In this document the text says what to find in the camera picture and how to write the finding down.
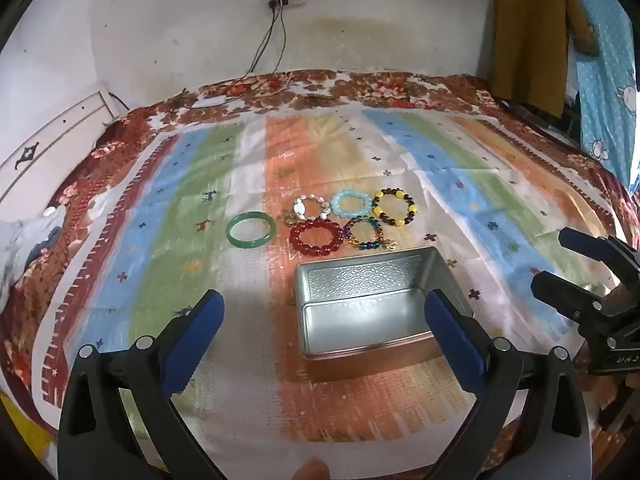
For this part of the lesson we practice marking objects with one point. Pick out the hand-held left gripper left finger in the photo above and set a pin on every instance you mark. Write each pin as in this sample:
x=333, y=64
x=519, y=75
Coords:
x=207, y=330

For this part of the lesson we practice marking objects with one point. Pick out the green jade bangle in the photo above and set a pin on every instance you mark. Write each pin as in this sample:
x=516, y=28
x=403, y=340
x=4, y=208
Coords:
x=232, y=236

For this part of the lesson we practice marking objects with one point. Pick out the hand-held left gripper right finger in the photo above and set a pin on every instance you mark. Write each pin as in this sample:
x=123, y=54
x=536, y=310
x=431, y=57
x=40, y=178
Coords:
x=450, y=330

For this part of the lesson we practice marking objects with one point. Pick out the blue printed curtain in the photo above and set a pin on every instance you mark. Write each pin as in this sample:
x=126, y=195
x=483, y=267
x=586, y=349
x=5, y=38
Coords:
x=605, y=85

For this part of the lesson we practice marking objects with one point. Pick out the striped printed blanket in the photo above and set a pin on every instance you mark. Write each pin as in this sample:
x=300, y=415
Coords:
x=200, y=210

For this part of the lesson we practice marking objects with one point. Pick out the person's left hand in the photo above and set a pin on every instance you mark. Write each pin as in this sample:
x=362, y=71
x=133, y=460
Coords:
x=311, y=470

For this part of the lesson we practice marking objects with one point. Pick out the brown floral bedsheet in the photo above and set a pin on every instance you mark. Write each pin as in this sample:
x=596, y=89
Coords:
x=400, y=87

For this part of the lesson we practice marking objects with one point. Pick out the silver metal tin box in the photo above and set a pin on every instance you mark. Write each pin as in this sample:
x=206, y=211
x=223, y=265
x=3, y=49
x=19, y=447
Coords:
x=360, y=315

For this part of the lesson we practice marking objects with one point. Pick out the mustard yellow hanging cloth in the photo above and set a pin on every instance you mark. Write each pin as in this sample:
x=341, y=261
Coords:
x=530, y=35

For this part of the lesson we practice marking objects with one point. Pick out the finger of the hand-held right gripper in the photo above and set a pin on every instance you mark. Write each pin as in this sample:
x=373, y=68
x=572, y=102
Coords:
x=565, y=295
x=590, y=245

